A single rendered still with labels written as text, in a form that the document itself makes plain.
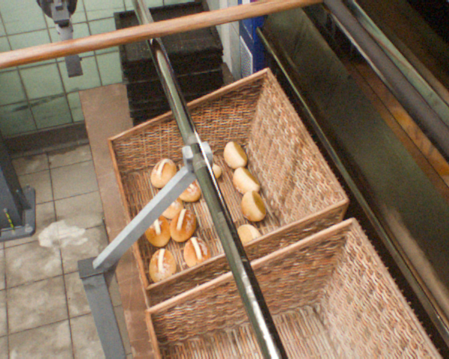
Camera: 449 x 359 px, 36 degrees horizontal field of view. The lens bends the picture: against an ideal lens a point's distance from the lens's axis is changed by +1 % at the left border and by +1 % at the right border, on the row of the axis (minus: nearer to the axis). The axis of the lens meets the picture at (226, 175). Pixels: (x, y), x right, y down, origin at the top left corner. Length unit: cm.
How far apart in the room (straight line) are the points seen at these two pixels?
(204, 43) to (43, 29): 98
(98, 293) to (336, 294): 54
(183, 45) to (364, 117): 72
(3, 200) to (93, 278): 142
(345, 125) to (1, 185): 149
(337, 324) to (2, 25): 178
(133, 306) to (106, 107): 82
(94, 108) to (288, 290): 102
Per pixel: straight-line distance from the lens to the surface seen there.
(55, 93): 296
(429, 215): 124
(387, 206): 134
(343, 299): 153
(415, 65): 85
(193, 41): 199
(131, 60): 192
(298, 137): 171
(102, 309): 135
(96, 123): 222
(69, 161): 302
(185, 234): 176
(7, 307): 255
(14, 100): 297
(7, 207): 269
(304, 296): 160
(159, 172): 191
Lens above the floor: 191
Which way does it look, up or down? 43 degrees down
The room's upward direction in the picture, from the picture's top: 4 degrees counter-clockwise
